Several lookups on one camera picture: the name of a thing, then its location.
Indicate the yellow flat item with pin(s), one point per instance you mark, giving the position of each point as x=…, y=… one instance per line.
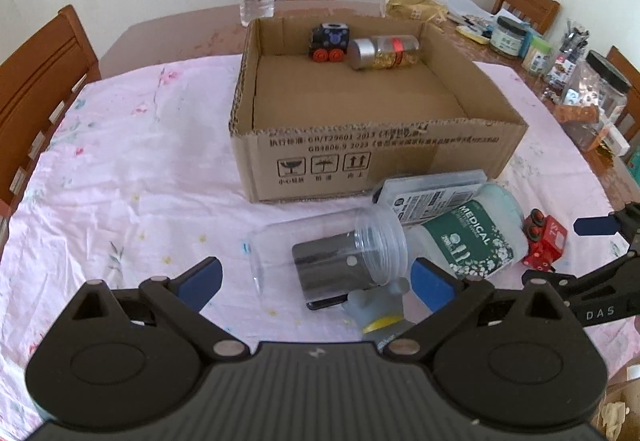
x=472, y=35

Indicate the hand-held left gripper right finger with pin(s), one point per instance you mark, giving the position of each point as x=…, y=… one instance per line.
x=430, y=286

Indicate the grey toy figure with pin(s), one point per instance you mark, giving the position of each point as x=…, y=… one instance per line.
x=370, y=308

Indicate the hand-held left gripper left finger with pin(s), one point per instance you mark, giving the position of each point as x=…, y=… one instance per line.
x=200, y=282

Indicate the glass jar with black lid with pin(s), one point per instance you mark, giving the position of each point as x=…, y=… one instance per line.
x=507, y=38

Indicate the clear packet of black clips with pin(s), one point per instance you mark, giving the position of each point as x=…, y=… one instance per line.
x=570, y=51

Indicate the pink floral tablecloth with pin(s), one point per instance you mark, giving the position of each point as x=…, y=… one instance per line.
x=150, y=171

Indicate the black toy train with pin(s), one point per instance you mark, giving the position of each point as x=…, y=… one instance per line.
x=327, y=41

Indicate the large clear jar black lid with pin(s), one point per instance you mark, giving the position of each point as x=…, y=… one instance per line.
x=592, y=91

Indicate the glass jar with silver lid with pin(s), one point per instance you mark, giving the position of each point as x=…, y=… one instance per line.
x=385, y=52

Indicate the green label wipes canister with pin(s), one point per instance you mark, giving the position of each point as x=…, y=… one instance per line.
x=475, y=241

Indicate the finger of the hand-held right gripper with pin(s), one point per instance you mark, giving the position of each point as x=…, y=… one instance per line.
x=605, y=291
x=595, y=226

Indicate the cardboard box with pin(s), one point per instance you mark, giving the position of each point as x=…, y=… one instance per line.
x=400, y=161

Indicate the golden snack bag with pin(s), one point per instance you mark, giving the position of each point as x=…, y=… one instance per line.
x=412, y=6

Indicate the cardboard carton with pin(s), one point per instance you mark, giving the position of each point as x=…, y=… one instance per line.
x=625, y=401

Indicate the small jar with green lid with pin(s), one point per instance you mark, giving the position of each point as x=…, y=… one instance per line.
x=536, y=56

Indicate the small white box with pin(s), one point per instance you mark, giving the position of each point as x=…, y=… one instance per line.
x=616, y=138

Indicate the clear plastic jar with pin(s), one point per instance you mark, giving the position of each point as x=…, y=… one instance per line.
x=275, y=251

